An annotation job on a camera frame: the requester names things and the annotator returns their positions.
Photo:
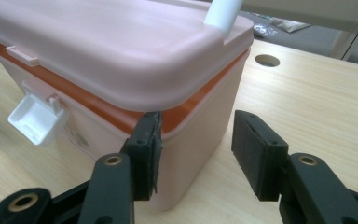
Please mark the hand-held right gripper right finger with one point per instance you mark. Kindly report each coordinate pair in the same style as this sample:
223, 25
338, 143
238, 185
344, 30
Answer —
258, 155

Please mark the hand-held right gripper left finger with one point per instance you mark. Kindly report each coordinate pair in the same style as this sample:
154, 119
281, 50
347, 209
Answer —
144, 155

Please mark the pink storage box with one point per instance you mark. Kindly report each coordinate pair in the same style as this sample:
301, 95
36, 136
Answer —
121, 71

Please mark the clear plastic bag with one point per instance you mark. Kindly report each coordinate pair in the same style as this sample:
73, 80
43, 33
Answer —
264, 30

